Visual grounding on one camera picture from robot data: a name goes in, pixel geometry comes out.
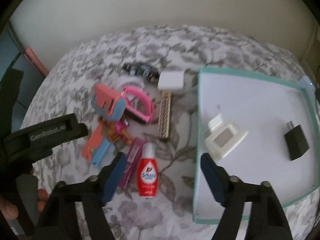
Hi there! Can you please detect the black rectangular box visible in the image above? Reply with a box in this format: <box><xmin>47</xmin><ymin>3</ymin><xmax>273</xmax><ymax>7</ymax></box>
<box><xmin>284</xmin><ymin>121</ymin><xmax>310</xmax><ymax>161</ymax></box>

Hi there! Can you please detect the white plastic clip holder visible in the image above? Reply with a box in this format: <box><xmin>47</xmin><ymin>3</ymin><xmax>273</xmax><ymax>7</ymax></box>
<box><xmin>204</xmin><ymin>114</ymin><xmax>248</xmax><ymax>160</ymax></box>

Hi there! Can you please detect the purple tube package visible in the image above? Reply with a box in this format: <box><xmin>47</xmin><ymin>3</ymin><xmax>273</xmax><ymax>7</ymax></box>
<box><xmin>118</xmin><ymin>137</ymin><xmax>145</xmax><ymax>189</ymax></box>

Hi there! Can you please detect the red white small bottle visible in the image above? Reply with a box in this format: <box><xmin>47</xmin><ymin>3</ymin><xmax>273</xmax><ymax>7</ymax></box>
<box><xmin>137</xmin><ymin>142</ymin><xmax>158</xmax><ymax>198</ymax></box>

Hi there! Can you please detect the person's hand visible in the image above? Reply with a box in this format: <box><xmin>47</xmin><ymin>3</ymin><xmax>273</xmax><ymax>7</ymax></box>
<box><xmin>0</xmin><ymin>188</ymin><xmax>48</xmax><ymax>221</ymax></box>

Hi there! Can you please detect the coral blue toy lower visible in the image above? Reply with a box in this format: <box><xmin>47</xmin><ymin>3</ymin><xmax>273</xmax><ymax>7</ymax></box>
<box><xmin>81</xmin><ymin>124</ymin><xmax>111</xmax><ymax>166</ymax></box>

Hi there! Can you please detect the coral blue toy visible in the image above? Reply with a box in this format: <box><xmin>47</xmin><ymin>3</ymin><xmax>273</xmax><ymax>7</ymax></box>
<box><xmin>91</xmin><ymin>83</ymin><xmax>126</xmax><ymax>121</ymax></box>
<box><xmin>81</xmin><ymin>124</ymin><xmax>111</xmax><ymax>166</ymax></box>

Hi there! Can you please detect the white tray teal rim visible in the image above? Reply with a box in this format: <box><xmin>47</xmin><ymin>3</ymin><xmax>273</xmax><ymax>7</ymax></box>
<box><xmin>197</xmin><ymin>67</ymin><xmax>319</xmax><ymax>207</ymax></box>

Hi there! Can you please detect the blue cabinet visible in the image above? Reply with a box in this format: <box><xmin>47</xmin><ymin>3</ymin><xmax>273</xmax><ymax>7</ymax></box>
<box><xmin>1</xmin><ymin>24</ymin><xmax>44</xmax><ymax>132</ymax></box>

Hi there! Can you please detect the pink brown puppy figure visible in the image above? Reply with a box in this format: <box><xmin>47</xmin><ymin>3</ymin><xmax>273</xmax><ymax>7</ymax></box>
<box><xmin>98</xmin><ymin>116</ymin><xmax>133</xmax><ymax>145</ymax></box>

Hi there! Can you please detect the pink wooden board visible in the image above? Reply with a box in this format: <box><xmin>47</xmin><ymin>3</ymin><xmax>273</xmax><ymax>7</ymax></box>
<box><xmin>24</xmin><ymin>47</ymin><xmax>49</xmax><ymax>77</ymax></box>

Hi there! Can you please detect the coral blue toy upper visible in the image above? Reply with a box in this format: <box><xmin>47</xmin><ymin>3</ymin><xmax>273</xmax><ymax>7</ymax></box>
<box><xmin>91</xmin><ymin>83</ymin><xmax>126</xmax><ymax>121</ymax></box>

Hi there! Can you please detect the pink black folding brush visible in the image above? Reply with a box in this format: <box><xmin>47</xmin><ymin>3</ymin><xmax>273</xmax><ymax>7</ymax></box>
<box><xmin>115</xmin><ymin>76</ymin><xmax>155</xmax><ymax>124</ymax></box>

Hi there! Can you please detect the floral grey blanket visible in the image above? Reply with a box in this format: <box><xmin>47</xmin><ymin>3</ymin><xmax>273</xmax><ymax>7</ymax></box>
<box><xmin>23</xmin><ymin>26</ymin><xmax>305</xmax><ymax>239</ymax></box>

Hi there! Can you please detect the gold patterned comb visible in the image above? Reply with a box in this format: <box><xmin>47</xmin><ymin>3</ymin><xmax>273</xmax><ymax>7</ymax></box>
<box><xmin>158</xmin><ymin>90</ymin><xmax>171</xmax><ymax>141</ymax></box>

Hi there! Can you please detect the black toy car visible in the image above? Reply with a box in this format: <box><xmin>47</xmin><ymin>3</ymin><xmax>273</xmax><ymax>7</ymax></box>
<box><xmin>122</xmin><ymin>62</ymin><xmax>160</xmax><ymax>82</ymax></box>

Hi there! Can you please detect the white charger block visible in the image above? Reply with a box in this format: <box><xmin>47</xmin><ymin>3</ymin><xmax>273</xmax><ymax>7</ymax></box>
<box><xmin>157</xmin><ymin>70</ymin><xmax>184</xmax><ymax>93</ymax></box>

